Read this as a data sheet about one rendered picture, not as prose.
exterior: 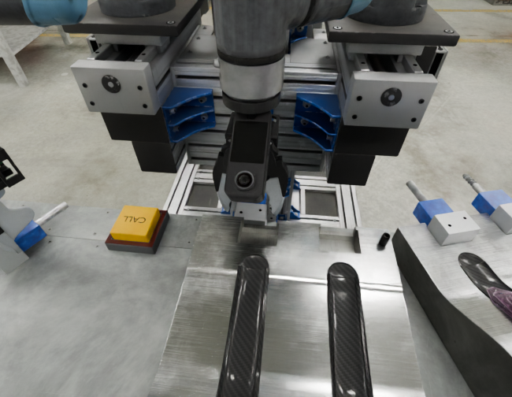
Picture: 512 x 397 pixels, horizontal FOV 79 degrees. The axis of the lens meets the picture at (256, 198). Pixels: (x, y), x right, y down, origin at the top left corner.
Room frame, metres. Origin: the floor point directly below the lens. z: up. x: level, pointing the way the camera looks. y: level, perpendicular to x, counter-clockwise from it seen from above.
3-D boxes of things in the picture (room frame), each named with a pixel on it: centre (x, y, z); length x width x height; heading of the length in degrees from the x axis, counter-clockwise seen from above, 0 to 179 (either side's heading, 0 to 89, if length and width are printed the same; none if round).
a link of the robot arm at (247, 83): (0.35, 0.01, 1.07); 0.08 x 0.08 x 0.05
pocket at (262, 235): (0.26, 0.00, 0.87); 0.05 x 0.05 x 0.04; 84
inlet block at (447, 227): (0.33, -0.28, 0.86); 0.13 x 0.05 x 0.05; 11
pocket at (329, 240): (0.25, -0.11, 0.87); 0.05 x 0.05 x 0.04; 84
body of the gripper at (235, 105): (0.36, 0.00, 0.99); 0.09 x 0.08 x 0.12; 174
